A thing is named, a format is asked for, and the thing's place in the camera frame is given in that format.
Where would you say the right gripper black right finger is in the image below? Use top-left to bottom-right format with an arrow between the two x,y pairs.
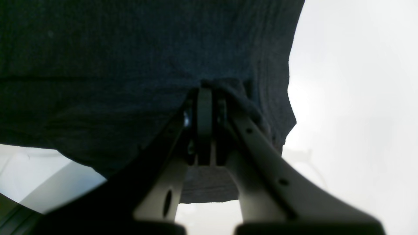
213,92 -> 384,235

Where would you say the black t-shirt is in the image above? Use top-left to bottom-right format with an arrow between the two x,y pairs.
0,0 -> 306,204

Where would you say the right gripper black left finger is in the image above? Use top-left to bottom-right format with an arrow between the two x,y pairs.
43,89 -> 198,235

